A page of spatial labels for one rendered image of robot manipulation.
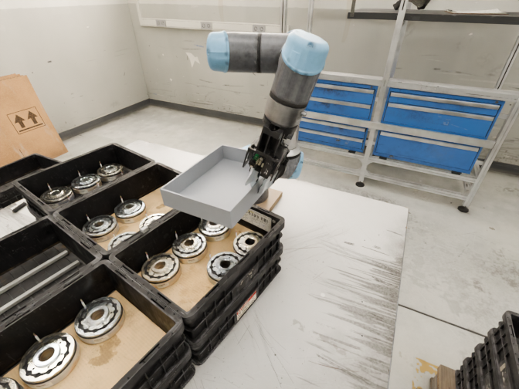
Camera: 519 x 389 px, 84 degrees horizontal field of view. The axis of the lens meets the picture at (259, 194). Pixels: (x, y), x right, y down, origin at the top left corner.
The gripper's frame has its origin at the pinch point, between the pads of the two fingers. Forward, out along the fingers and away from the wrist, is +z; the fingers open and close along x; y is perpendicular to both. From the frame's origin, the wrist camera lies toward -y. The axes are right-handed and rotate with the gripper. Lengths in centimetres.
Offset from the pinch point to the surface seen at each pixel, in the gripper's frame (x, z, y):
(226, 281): 4.1, 15.0, 18.4
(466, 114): 87, 7, -181
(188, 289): -4.9, 28.0, 18.1
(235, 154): -12.9, 5.0, -14.4
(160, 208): -32.9, 36.5, -7.2
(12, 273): -52, 42, 33
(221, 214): -3.2, 1.2, 13.2
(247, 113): -100, 131, -281
